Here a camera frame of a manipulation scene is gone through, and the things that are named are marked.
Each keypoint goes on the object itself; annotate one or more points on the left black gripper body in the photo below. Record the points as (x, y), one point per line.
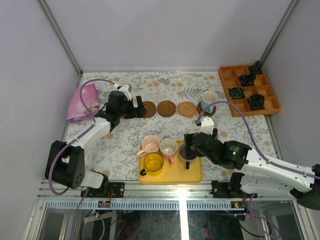
(136, 107)

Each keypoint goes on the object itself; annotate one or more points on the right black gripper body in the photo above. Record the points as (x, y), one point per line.
(213, 158)

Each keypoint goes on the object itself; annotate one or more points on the purple mug black handle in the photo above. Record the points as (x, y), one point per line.
(187, 160)

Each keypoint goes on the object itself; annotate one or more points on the brown wooden coaster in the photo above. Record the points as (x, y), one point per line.
(199, 110)
(151, 109)
(166, 108)

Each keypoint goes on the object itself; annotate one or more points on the white mug pink handle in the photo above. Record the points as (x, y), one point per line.
(168, 148)

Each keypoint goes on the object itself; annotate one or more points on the woven rattan coaster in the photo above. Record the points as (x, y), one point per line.
(187, 109)

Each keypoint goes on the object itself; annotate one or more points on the light pink mug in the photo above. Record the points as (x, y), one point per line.
(150, 144)

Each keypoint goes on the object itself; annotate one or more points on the light blue mug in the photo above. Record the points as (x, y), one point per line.
(208, 97)

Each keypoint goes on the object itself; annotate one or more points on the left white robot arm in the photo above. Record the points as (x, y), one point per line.
(66, 159)

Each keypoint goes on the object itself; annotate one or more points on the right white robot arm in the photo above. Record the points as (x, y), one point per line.
(255, 174)

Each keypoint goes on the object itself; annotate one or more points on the yellow plastic tray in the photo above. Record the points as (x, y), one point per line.
(176, 173)

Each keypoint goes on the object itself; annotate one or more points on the pink purple folded cloth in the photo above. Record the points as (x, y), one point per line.
(76, 110)

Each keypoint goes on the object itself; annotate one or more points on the black yellow part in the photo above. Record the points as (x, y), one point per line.
(236, 92)

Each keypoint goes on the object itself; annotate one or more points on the black part lower compartment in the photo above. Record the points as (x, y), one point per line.
(256, 102)

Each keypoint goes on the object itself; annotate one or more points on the black part compartment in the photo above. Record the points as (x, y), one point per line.
(256, 102)
(247, 80)
(256, 68)

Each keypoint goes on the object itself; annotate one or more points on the orange compartment tray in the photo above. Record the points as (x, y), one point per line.
(229, 77)

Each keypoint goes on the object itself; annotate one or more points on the black part top compartment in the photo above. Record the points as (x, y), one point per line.
(256, 68)

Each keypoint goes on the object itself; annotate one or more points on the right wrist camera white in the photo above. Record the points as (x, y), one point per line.
(207, 126)

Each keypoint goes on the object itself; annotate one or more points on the yellow mug black handle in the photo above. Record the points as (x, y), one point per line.
(153, 165)

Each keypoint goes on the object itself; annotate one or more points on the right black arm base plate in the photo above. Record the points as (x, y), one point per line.
(224, 190)

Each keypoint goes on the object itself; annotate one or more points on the aluminium front rail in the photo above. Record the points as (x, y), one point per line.
(134, 190)

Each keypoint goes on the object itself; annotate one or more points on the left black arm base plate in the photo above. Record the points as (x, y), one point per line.
(110, 190)

